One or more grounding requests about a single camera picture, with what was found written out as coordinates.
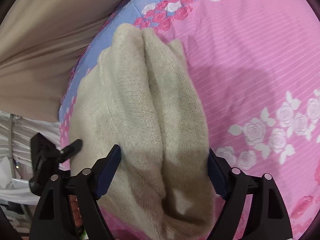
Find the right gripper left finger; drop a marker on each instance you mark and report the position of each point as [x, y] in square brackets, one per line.
[53, 217]

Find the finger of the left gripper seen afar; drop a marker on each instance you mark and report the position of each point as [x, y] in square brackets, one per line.
[70, 150]

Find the person's left hand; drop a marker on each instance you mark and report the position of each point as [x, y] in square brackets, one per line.
[75, 211]

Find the white sheer curtain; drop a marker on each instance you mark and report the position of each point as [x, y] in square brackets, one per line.
[16, 167]

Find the beige curtain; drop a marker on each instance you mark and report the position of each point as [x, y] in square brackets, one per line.
[41, 41]

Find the pink blue rose bedsheet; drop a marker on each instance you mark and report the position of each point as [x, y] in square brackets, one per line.
[255, 65]

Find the cream knit cardigan black hearts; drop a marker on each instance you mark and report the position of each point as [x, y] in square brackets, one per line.
[139, 96]

